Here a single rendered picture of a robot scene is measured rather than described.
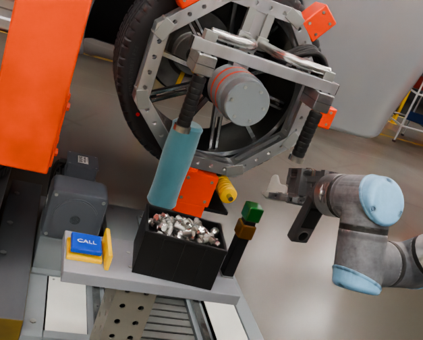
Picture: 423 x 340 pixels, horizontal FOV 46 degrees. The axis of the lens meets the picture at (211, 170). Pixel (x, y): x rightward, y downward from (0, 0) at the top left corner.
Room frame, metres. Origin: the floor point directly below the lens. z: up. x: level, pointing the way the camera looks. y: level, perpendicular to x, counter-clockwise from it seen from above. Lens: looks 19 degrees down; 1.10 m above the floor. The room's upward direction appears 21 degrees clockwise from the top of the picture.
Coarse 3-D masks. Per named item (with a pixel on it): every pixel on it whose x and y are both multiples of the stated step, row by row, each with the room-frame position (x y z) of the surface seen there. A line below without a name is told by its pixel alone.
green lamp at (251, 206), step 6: (246, 204) 1.13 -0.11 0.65; (252, 204) 1.13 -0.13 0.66; (258, 204) 1.15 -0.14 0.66; (246, 210) 1.12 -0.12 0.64; (252, 210) 1.11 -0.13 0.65; (258, 210) 1.12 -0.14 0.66; (246, 216) 1.11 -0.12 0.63; (252, 216) 1.12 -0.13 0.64; (258, 216) 1.12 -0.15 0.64; (252, 222) 1.12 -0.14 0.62; (258, 222) 1.12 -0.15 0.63
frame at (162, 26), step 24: (216, 0) 1.41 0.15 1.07; (240, 0) 1.44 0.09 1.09; (264, 0) 1.46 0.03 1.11; (168, 24) 1.37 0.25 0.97; (288, 24) 1.52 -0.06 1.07; (144, 72) 1.37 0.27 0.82; (144, 96) 1.37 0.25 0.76; (288, 120) 1.59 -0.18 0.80; (264, 144) 1.57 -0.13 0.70; (288, 144) 1.55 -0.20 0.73; (216, 168) 1.48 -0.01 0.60; (240, 168) 1.50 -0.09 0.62
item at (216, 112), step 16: (192, 32) 1.51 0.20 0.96; (272, 32) 1.60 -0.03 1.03; (288, 48) 1.65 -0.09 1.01; (224, 64) 1.60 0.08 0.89; (288, 64) 1.63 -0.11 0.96; (272, 80) 1.81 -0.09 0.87; (288, 80) 1.68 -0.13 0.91; (160, 96) 1.50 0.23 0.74; (208, 96) 1.55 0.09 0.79; (272, 96) 1.63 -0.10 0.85; (288, 96) 1.65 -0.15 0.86; (160, 112) 1.70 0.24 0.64; (272, 112) 1.70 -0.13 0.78; (208, 128) 1.78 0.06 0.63; (224, 128) 1.77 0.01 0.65; (240, 128) 1.74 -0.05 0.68; (256, 128) 1.68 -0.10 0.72; (272, 128) 1.62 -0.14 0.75; (208, 144) 1.57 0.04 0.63; (224, 144) 1.63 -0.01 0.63; (240, 144) 1.62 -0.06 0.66
